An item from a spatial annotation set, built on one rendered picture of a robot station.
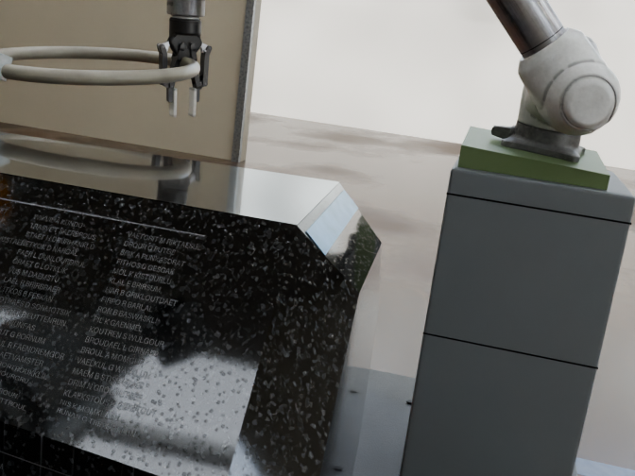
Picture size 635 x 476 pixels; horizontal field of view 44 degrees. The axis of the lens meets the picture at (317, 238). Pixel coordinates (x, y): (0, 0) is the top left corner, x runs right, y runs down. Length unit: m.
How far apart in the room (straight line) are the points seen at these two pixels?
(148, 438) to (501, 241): 1.13
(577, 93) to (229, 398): 1.03
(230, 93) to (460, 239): 4.58
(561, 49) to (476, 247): 0.47
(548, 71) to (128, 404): 1.12
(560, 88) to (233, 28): 4.76
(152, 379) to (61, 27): 6.06
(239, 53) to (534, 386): 4.69
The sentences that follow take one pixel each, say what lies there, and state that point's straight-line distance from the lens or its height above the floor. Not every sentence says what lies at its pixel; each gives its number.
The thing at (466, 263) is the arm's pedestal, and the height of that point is 0.59.
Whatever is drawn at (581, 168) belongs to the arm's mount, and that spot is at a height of 0.84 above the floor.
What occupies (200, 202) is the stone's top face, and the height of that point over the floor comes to 0.82.
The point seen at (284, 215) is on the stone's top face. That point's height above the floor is 0.82.
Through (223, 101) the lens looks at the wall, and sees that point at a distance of 6.28.
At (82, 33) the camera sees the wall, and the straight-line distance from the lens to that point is 6.78.
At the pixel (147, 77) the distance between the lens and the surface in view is 1.67.
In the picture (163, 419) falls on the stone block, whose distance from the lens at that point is 0.89.
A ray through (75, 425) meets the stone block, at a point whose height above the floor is 0.61.
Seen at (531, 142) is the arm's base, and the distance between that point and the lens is 1.91.
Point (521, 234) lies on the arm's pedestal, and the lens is 1.82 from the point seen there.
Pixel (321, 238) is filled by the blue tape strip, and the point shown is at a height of 0.80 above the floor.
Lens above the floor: 1.05
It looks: 15 degrees down
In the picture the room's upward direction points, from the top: 7 degrees clockwise
